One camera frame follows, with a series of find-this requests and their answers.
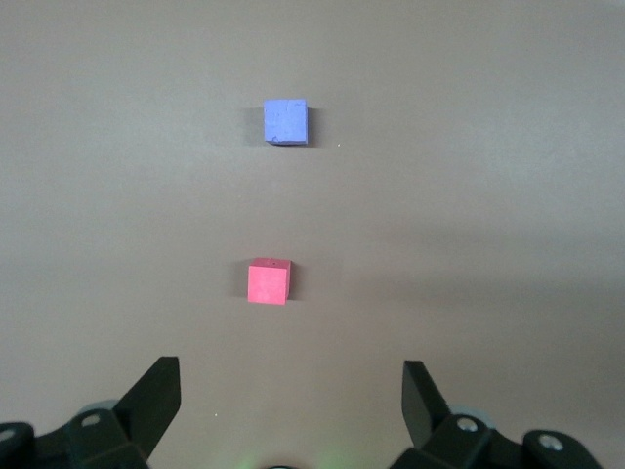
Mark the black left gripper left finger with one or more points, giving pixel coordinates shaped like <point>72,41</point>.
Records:
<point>146,410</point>

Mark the red foam cube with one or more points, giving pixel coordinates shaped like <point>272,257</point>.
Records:
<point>267,285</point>

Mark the violet foam cube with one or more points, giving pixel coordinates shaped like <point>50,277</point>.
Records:
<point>285,122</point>

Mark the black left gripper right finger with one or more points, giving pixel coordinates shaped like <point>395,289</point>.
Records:
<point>425,405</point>

